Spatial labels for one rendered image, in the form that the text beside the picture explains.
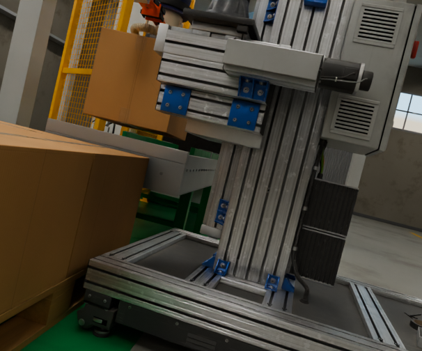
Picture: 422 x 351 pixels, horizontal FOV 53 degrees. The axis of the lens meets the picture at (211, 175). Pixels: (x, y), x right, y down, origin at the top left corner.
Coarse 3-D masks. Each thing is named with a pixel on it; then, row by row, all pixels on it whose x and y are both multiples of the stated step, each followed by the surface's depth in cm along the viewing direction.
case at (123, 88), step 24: (120, 48) 190; (144, 48) 189; (96, 72) 191; (120, 72) 190; (144, 72) 190; (96, 96) 191; (120, 96) 191; (144, 96) 190; (120, 120) 191; (144, 120) 190; (168, 120) 189
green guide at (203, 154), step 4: (192, 148) 266; (196, 148) 272; (192, 152) 266; (196, 152) 273; (200, 152) 287; (204, 152) 304; (208, 152) 325; (200, 156) 291; (204, 156) 309; (208, 156) 330; (212, 156) 354; (216, 156) 377
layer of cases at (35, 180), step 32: (0, 128) 135; (0, 160) 84; (32, 160) 95; (64, 160) 110; (96, 160) 130; (128, 160) 160; (0, 192) 86; (32, 192) 98; (64, 192) 114; (96, 192) 136; (128, 192) 169; (0, 224) 89; (32, 224) 102; (64, 224) 119; (96, 224) 143; (128, 224) 180; (0, 256) 92; (32, 256) 106; (64, 256) 124; (0, 288) 95; (32, 288) 110
